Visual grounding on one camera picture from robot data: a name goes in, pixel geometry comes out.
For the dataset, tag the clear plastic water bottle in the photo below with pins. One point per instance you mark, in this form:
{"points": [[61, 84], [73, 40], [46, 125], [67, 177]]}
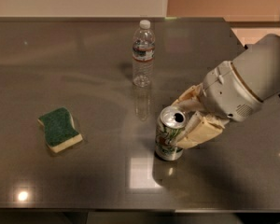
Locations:
{"points": [[143, 54]]}

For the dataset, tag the green yellow sponge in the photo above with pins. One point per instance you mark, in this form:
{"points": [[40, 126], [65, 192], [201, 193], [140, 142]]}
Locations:
{"points": [[59, 130]]}

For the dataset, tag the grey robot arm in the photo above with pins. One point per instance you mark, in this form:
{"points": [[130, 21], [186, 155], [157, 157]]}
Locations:
{"points": [[259, 68]]}

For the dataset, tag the green white 7up can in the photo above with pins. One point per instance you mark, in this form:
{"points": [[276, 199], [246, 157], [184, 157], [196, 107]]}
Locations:
{"points": [[170, 123]]}

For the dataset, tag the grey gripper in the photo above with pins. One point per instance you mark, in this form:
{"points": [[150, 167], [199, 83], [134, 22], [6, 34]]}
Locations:
{"points": [[229, 92]]}

